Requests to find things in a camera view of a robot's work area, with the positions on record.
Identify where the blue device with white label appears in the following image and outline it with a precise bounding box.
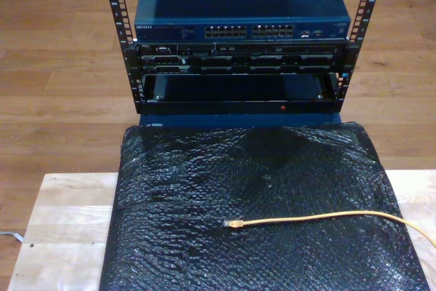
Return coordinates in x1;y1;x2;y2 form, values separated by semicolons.
138;73;343;129

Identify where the black rack server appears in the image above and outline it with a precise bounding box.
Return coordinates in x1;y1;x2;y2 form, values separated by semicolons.
134;40;349;76

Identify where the yellow network cable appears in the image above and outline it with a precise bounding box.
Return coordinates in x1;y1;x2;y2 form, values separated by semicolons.
223;209;436;248

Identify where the grey flat strip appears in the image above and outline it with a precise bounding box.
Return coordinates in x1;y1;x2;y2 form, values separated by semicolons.
0;231;27;243

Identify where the black bubble wrap mat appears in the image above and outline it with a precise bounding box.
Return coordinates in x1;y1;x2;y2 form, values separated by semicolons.
98;121;431;291

